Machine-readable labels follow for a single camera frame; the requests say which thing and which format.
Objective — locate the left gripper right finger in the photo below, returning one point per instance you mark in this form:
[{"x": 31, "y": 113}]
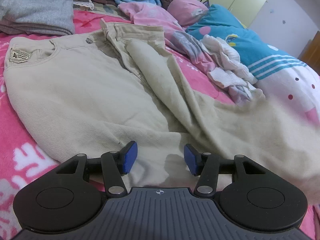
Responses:
[{"x": 248, "y": 194}]

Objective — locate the grey folded garment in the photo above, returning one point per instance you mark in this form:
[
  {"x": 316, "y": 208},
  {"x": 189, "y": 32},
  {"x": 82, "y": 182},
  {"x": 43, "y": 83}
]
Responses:
[{"x": 47, "y": 17}]

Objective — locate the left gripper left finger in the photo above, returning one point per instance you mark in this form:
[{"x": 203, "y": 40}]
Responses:
[{"x": 73, "y": 193}]

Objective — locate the beige trousers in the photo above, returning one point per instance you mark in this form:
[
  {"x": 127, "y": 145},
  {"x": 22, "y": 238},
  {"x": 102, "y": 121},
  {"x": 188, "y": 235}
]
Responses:
[{"x": 92, "y": 93}]

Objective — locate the white crumpled cloth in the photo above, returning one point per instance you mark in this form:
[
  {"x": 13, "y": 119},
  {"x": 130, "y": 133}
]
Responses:
[{"x": 227, "y": 58}]

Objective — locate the pink and blue quilt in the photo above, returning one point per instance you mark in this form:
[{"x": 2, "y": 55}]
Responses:
[{"x": 185, "y": 22}]

